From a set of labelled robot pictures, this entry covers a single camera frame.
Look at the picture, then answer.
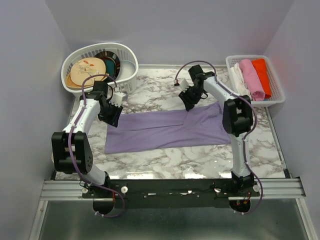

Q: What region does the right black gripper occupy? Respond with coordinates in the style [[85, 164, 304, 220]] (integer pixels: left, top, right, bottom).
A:
[[178, 85, 204, 112]]

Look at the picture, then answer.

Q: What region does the white oval dish basket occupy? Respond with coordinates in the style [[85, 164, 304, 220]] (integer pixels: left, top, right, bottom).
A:
[[60, 42, 139, 99]]

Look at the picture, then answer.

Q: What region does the purple t shirt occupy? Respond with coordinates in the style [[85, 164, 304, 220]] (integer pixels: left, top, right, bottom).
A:
[[104, 103, 231, 154]]

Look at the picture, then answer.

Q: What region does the white rectangular tray basket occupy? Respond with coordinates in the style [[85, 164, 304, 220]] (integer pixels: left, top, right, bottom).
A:
[[225, 55, 286, 107]]

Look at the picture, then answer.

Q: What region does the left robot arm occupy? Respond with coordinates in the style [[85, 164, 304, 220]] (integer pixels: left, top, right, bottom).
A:
[[51, 81, 126, 198]]

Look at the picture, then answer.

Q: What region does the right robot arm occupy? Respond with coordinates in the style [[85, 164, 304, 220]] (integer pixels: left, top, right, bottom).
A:
[[174, 65, 257, 196]]

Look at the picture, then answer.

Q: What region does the white rolled t shirt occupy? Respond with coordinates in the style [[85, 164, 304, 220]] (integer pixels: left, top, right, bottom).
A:
[[230, 63, 251, 98]]

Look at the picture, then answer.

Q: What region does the dark teal plate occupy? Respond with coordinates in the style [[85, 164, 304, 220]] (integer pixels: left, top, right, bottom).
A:
[[104, 58, 121, 79]]

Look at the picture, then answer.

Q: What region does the orange leaf shaped plate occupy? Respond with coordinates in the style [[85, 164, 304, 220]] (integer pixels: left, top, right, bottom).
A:
[[65, 74, 94, 90]]

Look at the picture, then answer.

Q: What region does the beige floral plate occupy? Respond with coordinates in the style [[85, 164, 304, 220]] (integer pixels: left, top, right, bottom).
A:
[[70, 57, 106, 86]]

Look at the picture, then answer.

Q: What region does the black rimmed plate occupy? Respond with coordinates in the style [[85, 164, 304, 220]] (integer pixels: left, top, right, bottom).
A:
[[94, 50, 121, 64]]

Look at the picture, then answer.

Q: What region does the pink rolled t shirt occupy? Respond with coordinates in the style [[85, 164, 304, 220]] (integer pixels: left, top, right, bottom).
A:
[[239, 59, 265, 101]]

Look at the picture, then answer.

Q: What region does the orange rolled t shirt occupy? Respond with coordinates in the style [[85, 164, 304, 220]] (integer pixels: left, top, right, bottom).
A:
[[252, 58, 272, 99]]

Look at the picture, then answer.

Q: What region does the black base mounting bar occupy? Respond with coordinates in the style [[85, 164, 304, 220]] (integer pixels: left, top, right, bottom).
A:
[[82, 178, 260, 209]]

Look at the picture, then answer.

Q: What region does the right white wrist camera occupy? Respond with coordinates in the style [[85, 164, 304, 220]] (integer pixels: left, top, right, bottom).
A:
[[174, 78, 190, 92]]

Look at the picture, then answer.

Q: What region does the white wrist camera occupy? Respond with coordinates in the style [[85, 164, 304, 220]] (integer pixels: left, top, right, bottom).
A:
[[174, 78, 190, 92], [109, 92, 128, 107]]

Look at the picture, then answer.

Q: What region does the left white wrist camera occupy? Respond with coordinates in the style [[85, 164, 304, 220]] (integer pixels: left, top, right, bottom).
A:
[[109, 92, 128, 107]]

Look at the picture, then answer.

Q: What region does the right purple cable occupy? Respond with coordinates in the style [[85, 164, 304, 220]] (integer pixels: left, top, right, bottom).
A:
[[174, 59, 265, 215]]

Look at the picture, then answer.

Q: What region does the aluminium rail frame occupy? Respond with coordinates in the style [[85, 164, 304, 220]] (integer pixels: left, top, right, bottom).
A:
[[40, 178, 306, 201]]

